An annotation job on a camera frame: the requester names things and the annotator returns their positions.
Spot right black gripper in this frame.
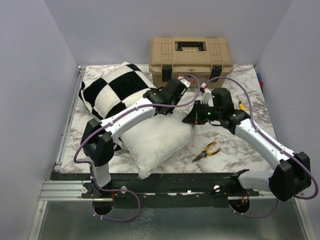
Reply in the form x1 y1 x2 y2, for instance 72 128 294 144
182 100 222 125

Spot white pillow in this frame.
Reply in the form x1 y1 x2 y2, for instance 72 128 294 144
115 111 196 179

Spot black white checkered pillowcase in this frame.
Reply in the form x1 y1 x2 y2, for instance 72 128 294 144
78 62 157 120

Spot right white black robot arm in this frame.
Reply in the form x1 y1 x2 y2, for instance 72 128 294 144
182 87 312 202

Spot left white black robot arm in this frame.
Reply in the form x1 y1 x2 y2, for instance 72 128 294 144
76 76 191 198

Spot yellow black pliers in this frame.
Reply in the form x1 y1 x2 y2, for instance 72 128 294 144
192 141 221 163

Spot tan plastic toolbox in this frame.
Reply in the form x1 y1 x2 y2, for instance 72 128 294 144
149 37 234 87

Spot blue red object at edge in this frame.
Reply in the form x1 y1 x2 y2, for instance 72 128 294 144
256 73 264 93

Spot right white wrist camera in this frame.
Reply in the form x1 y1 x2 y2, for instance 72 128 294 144
200 82 212 104

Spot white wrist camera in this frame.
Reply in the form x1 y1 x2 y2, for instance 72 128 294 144
177 76 191 88
200 82 212 104

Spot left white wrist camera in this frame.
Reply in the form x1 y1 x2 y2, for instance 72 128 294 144
177 76 191 88

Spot yellow handled screwdriver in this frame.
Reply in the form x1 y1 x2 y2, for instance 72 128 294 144
237 95 246 111

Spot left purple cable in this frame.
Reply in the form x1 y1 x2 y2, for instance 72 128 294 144
73 72 202 223

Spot black metal base rail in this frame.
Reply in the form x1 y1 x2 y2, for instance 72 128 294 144
45 172 274 209

